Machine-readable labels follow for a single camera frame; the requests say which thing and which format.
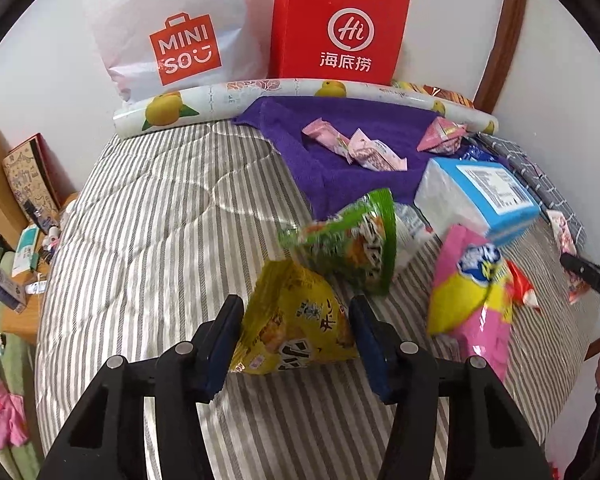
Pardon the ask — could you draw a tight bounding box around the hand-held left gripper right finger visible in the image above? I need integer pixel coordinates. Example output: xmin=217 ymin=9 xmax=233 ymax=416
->
xmin=349 ymin=294 xmax=553 ymax=480

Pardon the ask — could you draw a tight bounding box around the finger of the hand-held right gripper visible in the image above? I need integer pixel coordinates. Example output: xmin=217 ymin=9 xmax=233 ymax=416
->
xmin=560 ymin=252 xmax=600 ymax=308

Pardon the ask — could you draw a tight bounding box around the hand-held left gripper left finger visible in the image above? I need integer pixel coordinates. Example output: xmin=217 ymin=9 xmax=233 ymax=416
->
xmin=37 ymin=295 xmax=246 ymax=480

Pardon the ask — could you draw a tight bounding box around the small pink candy packet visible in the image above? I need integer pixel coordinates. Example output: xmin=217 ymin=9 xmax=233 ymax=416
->
xmin=365 ymin=140 xmax=410 ymax=173
xmin=347 ymin=129 xmax=381 ymax=165
xmin=565 ymin=255 xmax=591 ymax=306
xmin=547 ymin=210 xmax=578 ymax=256
xmin=301 ymin=117 xmax=351 ymax=153

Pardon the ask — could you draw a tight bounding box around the red snack packet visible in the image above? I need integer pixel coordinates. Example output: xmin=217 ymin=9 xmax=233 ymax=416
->
xmin=505 ymin=260 xmax=541 ymax=313

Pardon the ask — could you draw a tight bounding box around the pink yellow snack packet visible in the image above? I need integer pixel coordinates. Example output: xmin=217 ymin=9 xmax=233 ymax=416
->
xmin=426 ymin=225 xmax=518 ymax=383

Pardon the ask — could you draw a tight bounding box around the green snack packet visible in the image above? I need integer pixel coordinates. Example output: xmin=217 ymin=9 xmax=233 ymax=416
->
xmin=278 ymin=188 xmax=397 ymax=296

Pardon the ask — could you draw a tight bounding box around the clear plastic packet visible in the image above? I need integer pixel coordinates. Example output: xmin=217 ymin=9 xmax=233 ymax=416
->
xmin=392 ymin=204 xmax=436 ymax=273

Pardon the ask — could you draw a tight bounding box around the blue snack packet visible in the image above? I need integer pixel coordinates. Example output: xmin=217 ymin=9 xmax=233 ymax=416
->
xmin=455 ymin=144 xmax=501 ymax=163

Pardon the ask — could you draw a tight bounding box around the pink panda snack packet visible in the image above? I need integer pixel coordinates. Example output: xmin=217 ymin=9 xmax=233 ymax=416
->
xmin=416 ymin=116 xmax=468 ymax=155

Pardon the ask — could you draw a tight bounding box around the blue cardboard box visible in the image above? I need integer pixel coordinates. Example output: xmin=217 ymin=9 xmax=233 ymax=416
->
xmin=414 ymin=156 xmax=542 ymax=248

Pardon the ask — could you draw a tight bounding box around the purple towel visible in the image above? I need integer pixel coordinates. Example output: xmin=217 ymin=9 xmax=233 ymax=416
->
xmin=232 ymin=96 xmax=476 ymax=221

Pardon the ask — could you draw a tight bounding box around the wooden nightstand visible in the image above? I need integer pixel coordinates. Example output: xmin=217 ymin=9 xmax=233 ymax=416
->
xmin=0 ymin=192 xmax=81 ymax=346

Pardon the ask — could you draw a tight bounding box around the green bed sheet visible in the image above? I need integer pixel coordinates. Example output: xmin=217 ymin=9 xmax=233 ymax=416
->
xmin=0 ymin=330 xmax=41 ymax=480

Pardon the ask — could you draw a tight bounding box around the teal white small box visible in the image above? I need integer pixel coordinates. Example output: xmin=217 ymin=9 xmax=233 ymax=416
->
xmin=12 ymin=225 xmax=41 ymax=277

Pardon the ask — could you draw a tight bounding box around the white blue carton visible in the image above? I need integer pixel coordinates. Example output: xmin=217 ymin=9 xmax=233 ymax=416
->
xmin=0 ymin=255 xmax=28 ymax=313

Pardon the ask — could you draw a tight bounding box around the pink star print cloth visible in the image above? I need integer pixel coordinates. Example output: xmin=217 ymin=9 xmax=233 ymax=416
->
xmin=0 ymin=355 xmax=31 ymax=451

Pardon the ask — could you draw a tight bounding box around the orange chip bag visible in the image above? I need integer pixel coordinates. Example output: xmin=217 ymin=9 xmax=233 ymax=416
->
xmin=422 ymin=85 xmax=476 ymax=108

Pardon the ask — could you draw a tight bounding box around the patterned hardcover book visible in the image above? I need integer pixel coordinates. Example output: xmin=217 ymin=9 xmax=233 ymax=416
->
xmin=1 ymin=132 xmax=63 ymax=221

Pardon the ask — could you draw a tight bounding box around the red paper shopping bag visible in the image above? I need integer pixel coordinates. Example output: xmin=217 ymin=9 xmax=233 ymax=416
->
xmin=268 ymin=0 xmax=412 ymax=86

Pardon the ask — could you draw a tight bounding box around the white plastic shopping bag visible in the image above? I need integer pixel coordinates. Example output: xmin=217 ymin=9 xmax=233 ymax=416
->
xmin=77 ymin=0 xmax=281 ymax=103

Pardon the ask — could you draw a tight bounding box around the brown wooden door frame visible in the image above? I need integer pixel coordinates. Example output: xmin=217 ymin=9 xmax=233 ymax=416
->
xmin=475 ymin=0 xmax=531 ymax=113

